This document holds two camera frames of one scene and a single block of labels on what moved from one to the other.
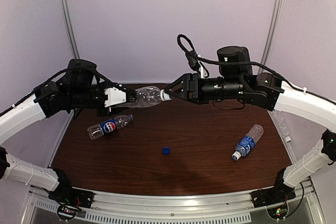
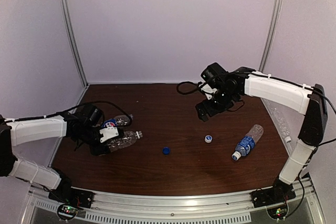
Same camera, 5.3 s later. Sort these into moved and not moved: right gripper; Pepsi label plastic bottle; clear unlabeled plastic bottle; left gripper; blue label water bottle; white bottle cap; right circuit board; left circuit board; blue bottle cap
Moved: right gripper; left gripper; white bottle cap; clear unlabeled plastic bottle
Not moved: left circuit board; right circuit board; blue bottle cap; Pepsi label plastic bottle; blue label water bottle
